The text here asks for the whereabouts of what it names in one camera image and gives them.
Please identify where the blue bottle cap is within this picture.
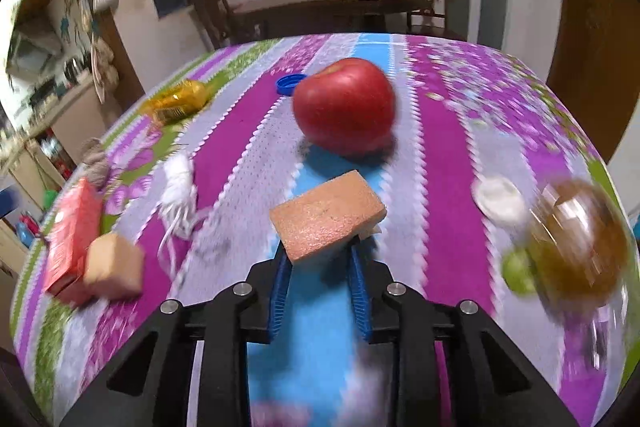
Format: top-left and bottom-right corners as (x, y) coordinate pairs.
(276, 73), (307, 96)

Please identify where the bun in clear wrapper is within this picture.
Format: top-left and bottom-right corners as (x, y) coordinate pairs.
(527, 179), (632, 309)

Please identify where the brown fuzzy lump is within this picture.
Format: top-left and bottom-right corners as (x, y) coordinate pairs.
(80, 138), (110, 185)

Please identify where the small green fruit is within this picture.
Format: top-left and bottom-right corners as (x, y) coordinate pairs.
(501, 248), (539, 296)

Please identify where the tan sponge cake piece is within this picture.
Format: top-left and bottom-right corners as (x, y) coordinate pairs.
(84, 233), (146, 300)

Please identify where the white round lid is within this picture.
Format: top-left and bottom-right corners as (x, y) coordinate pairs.
(472, 176), (529, 224)

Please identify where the red apple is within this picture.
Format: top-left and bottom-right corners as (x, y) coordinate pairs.
(292, 57), (398, 158)

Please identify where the brown wooden door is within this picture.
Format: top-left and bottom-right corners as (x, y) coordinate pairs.
(545, 0), (640, 162)

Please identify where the red carton box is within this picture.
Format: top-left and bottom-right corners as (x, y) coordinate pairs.
(42, 178), (103, 306)

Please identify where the round wooden table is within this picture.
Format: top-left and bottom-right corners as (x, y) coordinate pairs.
(232, 0), (431, 40)

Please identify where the brown wooden doorway frame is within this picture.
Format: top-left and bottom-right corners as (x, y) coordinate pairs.
(65, 0), (147, 108)

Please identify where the orange sponge cake slice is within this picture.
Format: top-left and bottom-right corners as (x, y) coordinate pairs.
(269, 169), (387, 264)

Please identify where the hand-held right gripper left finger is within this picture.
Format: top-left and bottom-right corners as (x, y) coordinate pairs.
(59, 249), (293, 427)

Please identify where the yellow crinkled snack wrapper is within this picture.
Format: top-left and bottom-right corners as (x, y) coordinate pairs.
(140, 79), (210, 125)

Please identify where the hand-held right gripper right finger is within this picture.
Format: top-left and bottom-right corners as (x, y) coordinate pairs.
(348, 243), (583, 427)

